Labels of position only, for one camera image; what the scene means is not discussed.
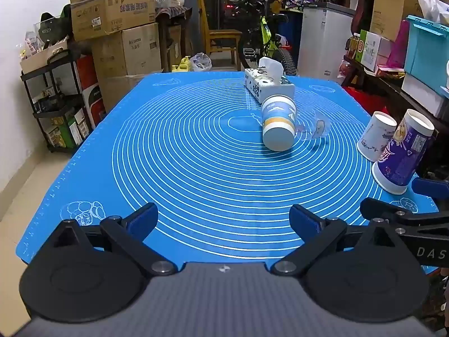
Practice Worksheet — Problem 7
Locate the dark wooden side table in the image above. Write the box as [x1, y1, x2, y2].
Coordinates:
[342, 55, 449, 178]

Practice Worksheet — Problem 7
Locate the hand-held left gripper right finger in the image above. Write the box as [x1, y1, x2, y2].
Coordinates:
[271, 204, 405, 276]

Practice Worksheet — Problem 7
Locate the blue silicone mat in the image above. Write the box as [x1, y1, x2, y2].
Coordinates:
[15, 71, 441, 276]

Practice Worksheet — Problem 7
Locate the blue and white cup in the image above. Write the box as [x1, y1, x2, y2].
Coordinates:
[261, 94, 297, 152]

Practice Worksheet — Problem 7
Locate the black shelf rack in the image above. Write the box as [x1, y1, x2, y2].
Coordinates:
[20, 47, 99, 154]

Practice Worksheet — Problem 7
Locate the tall brown cardboard box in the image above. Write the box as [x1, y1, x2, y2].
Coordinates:
[370, 0, 424, 42]

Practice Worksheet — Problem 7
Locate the white paper cup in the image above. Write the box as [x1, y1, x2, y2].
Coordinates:
[357, 111, 398, 162]

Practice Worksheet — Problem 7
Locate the black and green bicycle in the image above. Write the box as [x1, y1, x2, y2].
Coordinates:
[219, 0, 299, 77]

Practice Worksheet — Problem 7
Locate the red and white box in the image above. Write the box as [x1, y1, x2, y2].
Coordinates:
[75, 54, 106, 129]

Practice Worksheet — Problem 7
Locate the low cardboard tray box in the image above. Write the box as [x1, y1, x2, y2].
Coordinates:
[20, 40, 69, 75]

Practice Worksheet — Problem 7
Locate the plain brown cardboard box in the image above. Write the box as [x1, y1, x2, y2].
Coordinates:
[101, 73, 155, 112]

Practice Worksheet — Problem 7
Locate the clear plastic bag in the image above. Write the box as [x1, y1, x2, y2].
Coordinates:
[189, 52, 213, 73]

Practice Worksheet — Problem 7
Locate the white tissue box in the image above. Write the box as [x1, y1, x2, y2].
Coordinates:
[243, 56, 295, 105]

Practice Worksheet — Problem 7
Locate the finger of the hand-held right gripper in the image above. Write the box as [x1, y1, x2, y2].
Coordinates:
[360, 197, 441, 227]
[411, 177, 449, 198]

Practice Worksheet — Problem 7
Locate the wooden chair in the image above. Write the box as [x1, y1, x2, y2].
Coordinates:
[197, 0, 243, 68]

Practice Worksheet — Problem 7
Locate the yellow plastic jug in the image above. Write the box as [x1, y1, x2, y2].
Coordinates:
[171, 56, 192, 73]

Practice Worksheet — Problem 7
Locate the open printed cardboard box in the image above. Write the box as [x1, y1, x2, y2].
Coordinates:
[69, 0, 157, 42]

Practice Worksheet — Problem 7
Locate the teal plastic storage box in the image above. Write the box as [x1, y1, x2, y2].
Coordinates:
[403, 15, 449, 94]

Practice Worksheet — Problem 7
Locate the clear plastic cup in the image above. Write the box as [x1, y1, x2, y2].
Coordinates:
[295, 106, 331, 142]

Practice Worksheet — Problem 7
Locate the pink bag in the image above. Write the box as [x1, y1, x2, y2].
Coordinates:
[385, 19, 411, 69]

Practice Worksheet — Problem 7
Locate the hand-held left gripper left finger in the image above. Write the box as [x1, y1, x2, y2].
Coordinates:
[52, 202, 178, 277]

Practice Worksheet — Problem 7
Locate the purple paper cup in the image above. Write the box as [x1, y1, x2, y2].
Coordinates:
[371, 108, 436, 196]

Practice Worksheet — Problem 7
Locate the white and green carton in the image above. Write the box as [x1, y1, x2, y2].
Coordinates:
[354, 29, 392, 73]

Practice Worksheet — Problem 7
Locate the white plastic bag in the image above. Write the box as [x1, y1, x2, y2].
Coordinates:
[415, 0, 449, 26]

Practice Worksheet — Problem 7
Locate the large brown cardboard box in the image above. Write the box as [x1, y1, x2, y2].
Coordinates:
[91, 22, 163, 78]

